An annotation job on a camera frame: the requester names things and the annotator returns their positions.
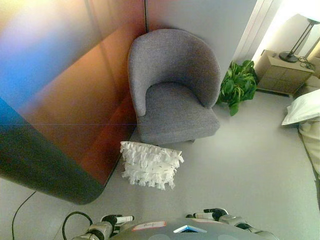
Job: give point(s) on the white bed pillow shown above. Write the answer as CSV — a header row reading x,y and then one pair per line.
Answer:
x,y
303,107

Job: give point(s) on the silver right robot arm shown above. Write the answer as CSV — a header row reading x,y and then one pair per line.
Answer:
x,y
246,225

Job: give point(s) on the dark metal table lamp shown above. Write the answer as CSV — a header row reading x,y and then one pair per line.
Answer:
x,y
290,56

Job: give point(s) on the grey robot torso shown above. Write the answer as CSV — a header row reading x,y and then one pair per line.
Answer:
x,y
180,231

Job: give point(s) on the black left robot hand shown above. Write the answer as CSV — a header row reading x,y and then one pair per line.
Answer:
x,y
112,219

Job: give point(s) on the brown wooden cabinet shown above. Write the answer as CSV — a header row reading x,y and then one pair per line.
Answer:
x,y
62,112

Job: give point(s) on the green leafy potted plant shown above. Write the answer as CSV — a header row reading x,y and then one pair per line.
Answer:
x,y
238,83

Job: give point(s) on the grey fabric tub armchair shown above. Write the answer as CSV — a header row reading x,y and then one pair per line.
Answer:
x,y
175,105

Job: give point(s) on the white bed duvet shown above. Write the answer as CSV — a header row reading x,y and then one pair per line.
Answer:
x,y
312,142

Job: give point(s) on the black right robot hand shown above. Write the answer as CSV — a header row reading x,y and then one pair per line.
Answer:
x,y
215,214

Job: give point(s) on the white fringed throw pillow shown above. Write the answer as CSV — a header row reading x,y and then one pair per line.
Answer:
x,y
150,163

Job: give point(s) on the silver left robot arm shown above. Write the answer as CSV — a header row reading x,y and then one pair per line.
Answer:
x,y
98,230

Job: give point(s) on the beige nightstand with drawers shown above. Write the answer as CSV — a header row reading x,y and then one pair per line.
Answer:
x,y
281,75

